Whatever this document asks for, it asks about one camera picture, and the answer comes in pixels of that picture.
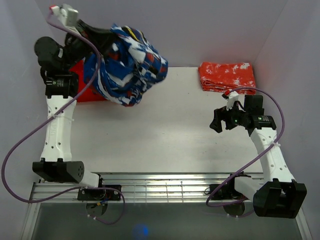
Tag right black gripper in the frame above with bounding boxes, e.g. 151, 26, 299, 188
209, 100, 248, 133

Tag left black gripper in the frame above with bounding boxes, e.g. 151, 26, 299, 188
62, 19, 120, 71

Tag blue white red patterned trousers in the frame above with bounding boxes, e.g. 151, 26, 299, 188
90, 24, 169, 107

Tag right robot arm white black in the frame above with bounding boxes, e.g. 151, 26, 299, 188
208, 91, 307, 219

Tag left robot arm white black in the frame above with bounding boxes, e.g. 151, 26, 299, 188
32, 19, 117, 200

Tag folded orange white trousers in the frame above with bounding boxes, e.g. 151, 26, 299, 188
197, 62, 256, 95

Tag red plastic tray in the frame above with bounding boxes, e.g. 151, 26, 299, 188
70, 60, 106, 103

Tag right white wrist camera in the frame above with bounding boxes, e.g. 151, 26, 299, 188
222, 90, 239, 111

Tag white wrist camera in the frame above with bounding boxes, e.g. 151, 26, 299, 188
222, 90, 239, 111
49, 3, 79, 27

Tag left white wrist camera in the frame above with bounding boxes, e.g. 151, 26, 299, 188
49, 3, 79, 27

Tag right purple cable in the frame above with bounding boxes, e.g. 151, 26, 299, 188
205, 87, 287, 218

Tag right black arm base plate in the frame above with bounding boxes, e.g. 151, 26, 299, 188
204, 184, 246, 200

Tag aluminium rail frame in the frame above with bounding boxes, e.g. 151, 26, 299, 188
21, 173, 312, 240

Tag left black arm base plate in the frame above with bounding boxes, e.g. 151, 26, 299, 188
77, 189, 121, 202

